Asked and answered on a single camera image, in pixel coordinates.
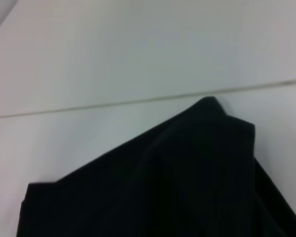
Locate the black t-shirt with FREE print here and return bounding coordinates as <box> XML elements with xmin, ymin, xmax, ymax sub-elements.
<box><xmin>16</xmin><ymin>96</ymin><xmax>296</xmax><ymax>237</ymax></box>

